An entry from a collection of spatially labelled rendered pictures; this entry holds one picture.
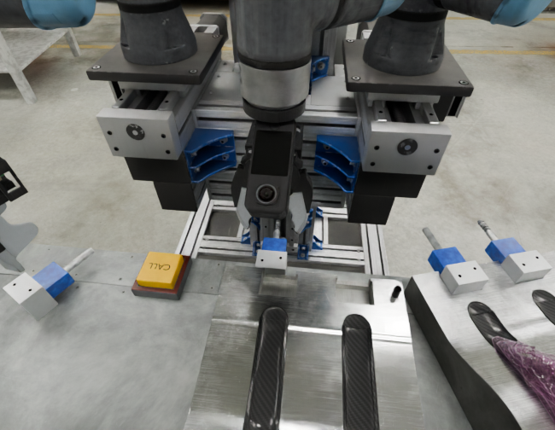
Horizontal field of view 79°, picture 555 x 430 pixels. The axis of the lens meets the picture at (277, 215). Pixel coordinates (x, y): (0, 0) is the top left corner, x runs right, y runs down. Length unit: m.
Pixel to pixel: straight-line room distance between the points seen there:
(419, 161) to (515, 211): 1.61
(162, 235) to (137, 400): 1.33
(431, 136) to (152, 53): 0.54
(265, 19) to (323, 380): 0.39
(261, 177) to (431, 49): 0.46
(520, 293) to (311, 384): 0.36
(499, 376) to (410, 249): 1.31
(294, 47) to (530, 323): 0.49
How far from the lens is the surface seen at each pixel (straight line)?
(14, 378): 0.65
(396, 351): 0.48
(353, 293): 0.53
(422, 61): 0.71
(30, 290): 0.66
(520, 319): 0.61
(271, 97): 0.36
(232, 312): 0.47
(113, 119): 0.70
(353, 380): 0.46
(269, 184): 0.35
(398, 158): 0.66
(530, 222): 2.23
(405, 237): 1.83
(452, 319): 0.56
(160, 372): 0.56
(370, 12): 0.41
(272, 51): 0.34
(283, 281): 0.52
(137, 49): 0.76
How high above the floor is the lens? 1.31
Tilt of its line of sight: 46 degrees down
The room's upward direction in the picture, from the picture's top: straight up
